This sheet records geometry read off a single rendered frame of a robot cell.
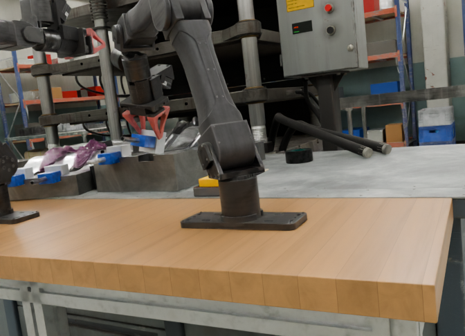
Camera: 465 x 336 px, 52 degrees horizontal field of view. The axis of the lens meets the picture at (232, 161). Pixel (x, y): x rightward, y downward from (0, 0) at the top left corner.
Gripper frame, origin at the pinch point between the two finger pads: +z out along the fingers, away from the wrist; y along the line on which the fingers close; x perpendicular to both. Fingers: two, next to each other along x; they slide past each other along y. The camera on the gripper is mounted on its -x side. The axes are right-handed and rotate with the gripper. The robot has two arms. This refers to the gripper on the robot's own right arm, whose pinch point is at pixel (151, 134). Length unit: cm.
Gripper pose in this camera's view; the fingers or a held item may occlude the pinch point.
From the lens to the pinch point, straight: 118.2
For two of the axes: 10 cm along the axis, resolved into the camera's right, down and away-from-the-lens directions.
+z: 1.1, 8.7, 4.9
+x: -4.6, 4.8, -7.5
